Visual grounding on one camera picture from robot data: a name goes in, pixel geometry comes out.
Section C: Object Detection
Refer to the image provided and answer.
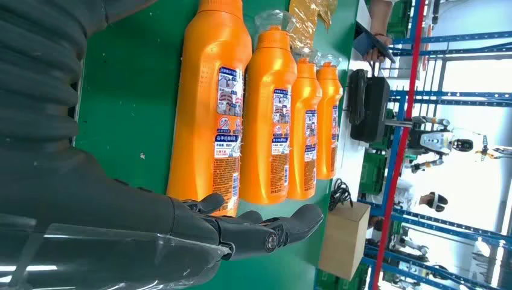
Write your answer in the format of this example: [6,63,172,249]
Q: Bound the dark tablet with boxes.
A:
[354,22,397,65]

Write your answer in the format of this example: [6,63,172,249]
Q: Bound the person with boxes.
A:
[394,178,450,214]
[362,0,397,64]

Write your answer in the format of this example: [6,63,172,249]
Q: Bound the black carrying case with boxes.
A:
[362,76,391,143]

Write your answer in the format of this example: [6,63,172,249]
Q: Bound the clear plastic film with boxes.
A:
[0,222,234,290]

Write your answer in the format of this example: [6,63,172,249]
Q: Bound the yellow plastic sheet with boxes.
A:
[289,0,339,51]

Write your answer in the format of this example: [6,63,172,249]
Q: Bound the blue metal rack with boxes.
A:
[360,0,512,290]

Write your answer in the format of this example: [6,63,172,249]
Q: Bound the red metal beam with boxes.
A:
[367,0,427,290]

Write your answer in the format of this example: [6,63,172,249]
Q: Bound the white humanoid robot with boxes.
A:
[408,115,512,173]

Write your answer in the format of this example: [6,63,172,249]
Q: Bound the white table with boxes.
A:
[334,0,401,209]

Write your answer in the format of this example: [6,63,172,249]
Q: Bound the green plastic crate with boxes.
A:
[359,150,387,197]
[317,264,370,290]

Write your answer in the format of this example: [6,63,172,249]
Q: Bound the cardboard box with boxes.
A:
[318,202,371,282]

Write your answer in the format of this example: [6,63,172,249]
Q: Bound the black cable bundle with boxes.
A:
[328,178,354,213]

